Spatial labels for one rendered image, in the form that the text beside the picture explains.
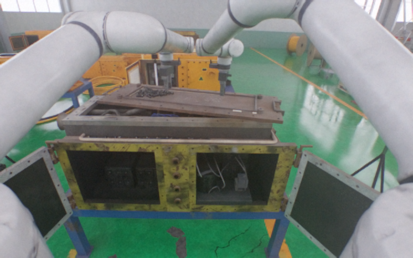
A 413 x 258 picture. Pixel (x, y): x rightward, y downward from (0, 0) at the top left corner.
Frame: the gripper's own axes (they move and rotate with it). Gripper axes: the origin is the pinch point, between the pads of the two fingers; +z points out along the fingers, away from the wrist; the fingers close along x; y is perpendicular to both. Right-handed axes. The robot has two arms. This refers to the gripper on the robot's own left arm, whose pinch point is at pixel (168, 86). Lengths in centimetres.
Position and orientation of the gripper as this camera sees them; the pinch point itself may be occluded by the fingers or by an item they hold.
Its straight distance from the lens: 145.3
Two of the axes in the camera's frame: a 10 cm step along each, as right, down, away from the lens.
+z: -0.3, 8.8, 4.7
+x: -2.1, 4.6, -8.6
